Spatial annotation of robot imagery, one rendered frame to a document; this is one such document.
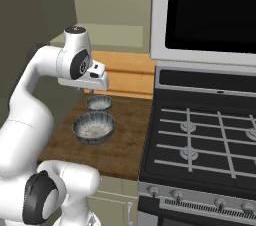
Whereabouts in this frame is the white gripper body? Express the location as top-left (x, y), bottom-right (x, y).
top-left (57, 71), bottom-right (110, 92)

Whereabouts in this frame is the small grey ribbed bowl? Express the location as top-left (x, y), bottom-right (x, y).
top-left (86, 95), bottom-right (113, 112)

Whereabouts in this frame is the large grey ribbed bowl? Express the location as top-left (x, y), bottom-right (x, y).
top-left (71, 111), bottom-right (117, 146)

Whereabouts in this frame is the olive open cabinet door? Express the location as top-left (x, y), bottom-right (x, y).
top-left (0, 0), bottom-right (78, 118)

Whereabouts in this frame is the olive base cabinet door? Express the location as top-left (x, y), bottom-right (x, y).
top-left (85, 175), bottom-right (140, 226)

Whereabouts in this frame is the silver stove knob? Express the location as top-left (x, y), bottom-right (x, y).
top-left (213, 197), bottom-right (227, 211)
top-left (147, 184), bottom-right (160, 199)
top-left (170, 189), bottom-right (185, 204)
top-left (240, 201), bottom-right (256, 215)

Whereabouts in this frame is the black stove with grates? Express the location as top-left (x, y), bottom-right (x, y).
top-left (137, 66), bottom-right (256, 226)

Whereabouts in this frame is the silver microwave oven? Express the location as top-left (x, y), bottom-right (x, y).
top-left (149, 0), bottom-right (256, 68)

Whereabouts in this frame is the olive wall cabinet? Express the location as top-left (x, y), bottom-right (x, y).
top-left (35, 0), bottom-right (154, 54)

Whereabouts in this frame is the white cabinet door handle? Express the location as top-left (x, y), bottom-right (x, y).
top-left (126, 201), bottom-right (134, 226)

